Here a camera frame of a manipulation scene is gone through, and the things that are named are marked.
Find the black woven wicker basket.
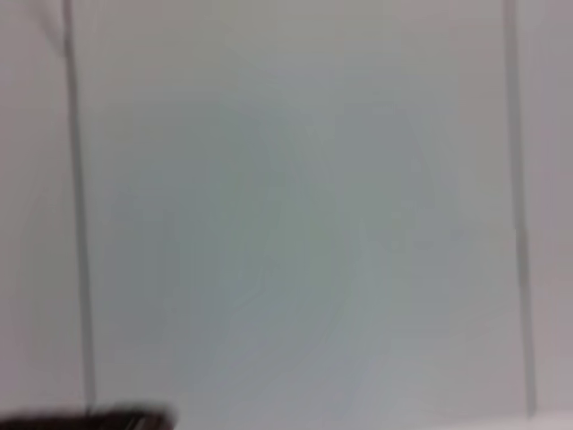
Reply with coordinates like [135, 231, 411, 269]
[0, 401, 178, 430]

